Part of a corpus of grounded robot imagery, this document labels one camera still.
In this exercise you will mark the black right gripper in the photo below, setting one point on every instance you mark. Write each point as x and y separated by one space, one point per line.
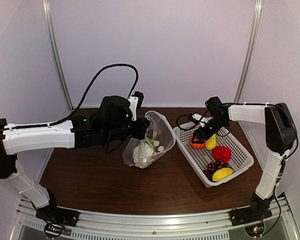
203 133

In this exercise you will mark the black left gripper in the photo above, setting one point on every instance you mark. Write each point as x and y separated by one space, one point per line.
140 133

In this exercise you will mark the clear polka dot zip bag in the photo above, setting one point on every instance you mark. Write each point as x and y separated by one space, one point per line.
159 139

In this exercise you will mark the white toy cauliflower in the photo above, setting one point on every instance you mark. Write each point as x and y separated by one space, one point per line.
143 154

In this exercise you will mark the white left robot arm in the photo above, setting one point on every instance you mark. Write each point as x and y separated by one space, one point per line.
72 133

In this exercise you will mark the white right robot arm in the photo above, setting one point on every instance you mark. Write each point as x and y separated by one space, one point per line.
280 137

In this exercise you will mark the orange toy pumpkin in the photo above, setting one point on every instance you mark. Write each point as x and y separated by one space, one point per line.
197 146

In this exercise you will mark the yellow toy lemon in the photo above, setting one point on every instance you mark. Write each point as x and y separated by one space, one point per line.
211 143

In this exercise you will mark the red toy bell pepper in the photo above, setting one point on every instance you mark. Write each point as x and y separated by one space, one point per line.
222 153

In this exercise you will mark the dark red toy grapes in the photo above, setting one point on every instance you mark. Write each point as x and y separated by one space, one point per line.
213 166

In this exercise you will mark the yellow toy mango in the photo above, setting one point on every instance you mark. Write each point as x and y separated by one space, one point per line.
222 174

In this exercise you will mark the white perforated plastic basket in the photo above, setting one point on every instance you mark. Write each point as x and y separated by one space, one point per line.
240 162

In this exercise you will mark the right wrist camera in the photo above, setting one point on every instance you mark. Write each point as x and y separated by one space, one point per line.
198 119

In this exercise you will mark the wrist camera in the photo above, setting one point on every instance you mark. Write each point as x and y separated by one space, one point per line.
135 101
198 119

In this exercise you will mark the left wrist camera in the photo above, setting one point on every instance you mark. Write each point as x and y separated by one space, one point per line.
135 101

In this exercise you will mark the front aluminium rail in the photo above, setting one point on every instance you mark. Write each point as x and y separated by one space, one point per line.
211 225

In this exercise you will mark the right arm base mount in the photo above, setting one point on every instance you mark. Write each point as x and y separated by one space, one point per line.
250 218

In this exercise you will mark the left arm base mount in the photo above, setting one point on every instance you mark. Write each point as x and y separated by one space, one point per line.
57 222

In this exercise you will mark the left aluminium frame post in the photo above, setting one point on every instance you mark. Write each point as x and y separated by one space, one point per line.
55 53

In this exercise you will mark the aluminium frame post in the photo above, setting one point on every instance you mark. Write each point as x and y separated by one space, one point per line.
253 36
55 53

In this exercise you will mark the right aluminium frame post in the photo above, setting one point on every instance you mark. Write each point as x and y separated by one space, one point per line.
253 36

